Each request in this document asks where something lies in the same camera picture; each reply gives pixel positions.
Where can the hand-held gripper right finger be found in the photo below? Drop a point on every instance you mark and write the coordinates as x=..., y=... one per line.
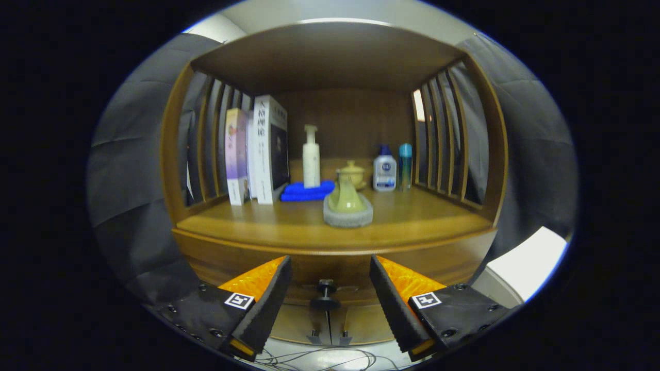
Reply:
x=394, y=304

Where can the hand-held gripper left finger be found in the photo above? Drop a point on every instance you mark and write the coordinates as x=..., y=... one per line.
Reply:
x=268, y=304

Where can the brown wooden drawer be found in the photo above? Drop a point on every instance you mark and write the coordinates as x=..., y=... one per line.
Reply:
x=330, y=268

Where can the wooden cabinet door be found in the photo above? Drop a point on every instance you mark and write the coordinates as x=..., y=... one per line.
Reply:
x=361, y=322
x=299, y=324

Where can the wooden countertop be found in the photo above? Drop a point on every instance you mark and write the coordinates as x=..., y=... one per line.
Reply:
x=412, y=216

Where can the brown wooden cabinet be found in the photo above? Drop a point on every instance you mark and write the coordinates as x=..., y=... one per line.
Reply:
x=330, y=56

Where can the blue folded cloth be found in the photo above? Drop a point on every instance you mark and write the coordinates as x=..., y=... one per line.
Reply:
x=304, y=191

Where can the white lotion bottle blue cap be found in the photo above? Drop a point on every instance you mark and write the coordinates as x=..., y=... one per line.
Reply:
x=384, y=172

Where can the yellow lidded teacup with saucer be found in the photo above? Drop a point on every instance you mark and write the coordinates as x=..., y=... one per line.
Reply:
x=356, y=172

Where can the teal bottle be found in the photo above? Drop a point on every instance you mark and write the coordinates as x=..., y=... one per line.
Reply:
x=405, y=167

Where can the white box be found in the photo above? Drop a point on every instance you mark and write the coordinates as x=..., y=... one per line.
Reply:
x=531, y=263

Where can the white pump bottle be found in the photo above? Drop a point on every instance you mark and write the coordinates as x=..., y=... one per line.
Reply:
x=311, y=162

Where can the white book with portrait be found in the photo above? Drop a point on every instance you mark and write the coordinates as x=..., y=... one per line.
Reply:
x=263, y=154

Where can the thin white book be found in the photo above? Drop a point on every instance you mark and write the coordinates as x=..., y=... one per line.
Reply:
x=251, y=154

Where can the purple book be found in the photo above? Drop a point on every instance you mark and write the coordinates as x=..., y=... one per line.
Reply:
x=236, y=154

